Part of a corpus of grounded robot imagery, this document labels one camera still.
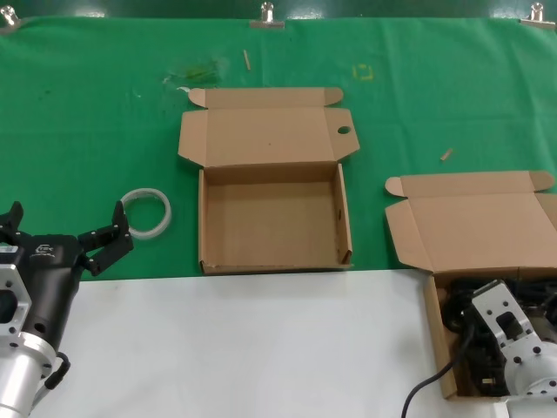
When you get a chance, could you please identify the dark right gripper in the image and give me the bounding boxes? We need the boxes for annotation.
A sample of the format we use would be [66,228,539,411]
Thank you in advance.
[460,307,508,395]

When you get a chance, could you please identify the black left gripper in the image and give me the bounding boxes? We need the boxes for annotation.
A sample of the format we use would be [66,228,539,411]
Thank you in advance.
[0,199,135,349]

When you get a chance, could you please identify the empty open cardboard box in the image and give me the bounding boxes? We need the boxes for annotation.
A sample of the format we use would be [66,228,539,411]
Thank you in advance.
[177,86,360,275]

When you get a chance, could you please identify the clear tape roll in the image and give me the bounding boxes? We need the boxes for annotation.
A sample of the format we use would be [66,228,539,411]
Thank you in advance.
[119,186,172,240]

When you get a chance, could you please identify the green table cloth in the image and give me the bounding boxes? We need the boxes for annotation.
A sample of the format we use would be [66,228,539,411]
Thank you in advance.
[0,16,557,282]

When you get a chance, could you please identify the clear tape scraps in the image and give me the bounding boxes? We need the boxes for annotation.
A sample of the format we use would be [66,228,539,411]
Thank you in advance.
[163,58,227,95]

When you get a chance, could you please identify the silver binder clip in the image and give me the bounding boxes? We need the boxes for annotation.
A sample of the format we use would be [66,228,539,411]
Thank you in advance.
[0,8,21,36]
[250,1,286,30]
[520,2,557,30]

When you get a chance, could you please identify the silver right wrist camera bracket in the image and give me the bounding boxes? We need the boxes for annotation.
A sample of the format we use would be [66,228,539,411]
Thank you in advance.
[472,280,545,362]

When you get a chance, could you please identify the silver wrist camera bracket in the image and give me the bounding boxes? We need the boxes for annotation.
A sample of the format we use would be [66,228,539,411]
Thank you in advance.
[472,280,545,362]
[0,263,32,337]

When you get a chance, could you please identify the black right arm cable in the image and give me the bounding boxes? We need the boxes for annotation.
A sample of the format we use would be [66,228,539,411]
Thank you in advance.
[399,330,478,418]

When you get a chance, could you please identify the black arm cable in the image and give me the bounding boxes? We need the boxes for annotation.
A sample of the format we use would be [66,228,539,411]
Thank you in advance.
[399,330,478,418]
[43,351,71,391]

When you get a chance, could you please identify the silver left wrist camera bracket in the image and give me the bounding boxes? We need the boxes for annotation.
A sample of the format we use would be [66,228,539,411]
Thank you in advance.
[0,263,32,337]

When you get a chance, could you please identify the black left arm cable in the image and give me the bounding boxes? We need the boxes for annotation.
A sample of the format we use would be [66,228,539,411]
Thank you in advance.
[43,351,71,391]

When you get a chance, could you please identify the open cardboard box with cables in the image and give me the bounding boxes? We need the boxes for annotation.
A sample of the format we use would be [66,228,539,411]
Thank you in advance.
[384,170,557,401]

